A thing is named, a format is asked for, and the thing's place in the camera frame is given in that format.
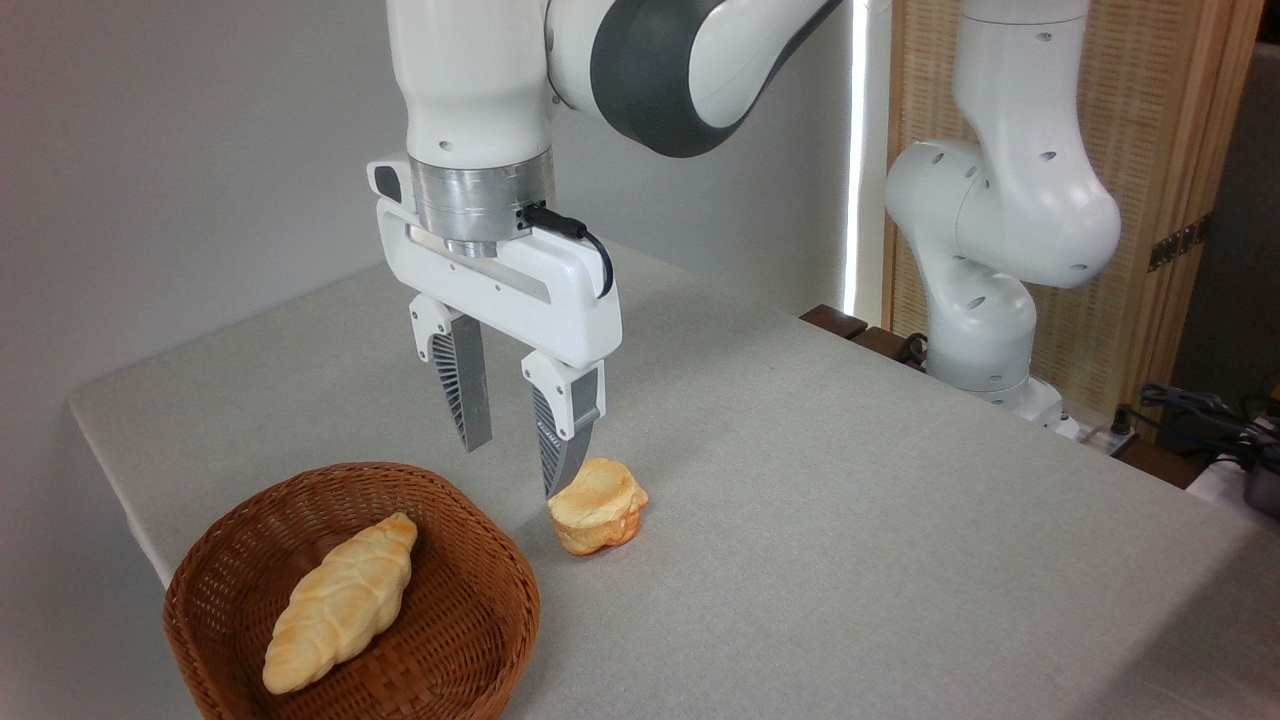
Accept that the black cable bundle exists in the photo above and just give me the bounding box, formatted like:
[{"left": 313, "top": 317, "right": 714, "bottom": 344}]
[{"left": 1130, "top": 383, "right": 1280, "bottom": 471}]

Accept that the long braided bread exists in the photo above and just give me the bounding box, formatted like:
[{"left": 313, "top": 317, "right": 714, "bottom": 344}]
[{"left": 262, "top": 513, "right": 419, "bottom": 696}]

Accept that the small round bread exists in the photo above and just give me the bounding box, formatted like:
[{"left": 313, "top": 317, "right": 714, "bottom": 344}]
[{"left": 547, "top": 458, "right": 650, "bottom": 557}]

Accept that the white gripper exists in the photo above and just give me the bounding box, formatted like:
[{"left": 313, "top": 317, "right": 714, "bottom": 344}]
[{"left": 366, "top": 155, "right": 623, "bottom": 499}]

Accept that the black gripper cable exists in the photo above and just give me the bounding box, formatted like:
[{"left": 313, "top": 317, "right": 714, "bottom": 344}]
[{"left": 520, "top": 203, "right": 614, "bottom": 299}]

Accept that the brown wicker basket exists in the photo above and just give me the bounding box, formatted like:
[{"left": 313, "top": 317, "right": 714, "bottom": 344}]
[{"left": 163, "top": 461, "right": 542, "bottom": 720}]

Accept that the dark brown wooden block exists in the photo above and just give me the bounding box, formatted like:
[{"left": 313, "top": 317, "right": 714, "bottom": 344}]
[
  {"left": 850, "top": 326, "right": 926, "bottom": 371},
  {"left": 800, "top": 304, "right": 869, "bottom": 341}
]

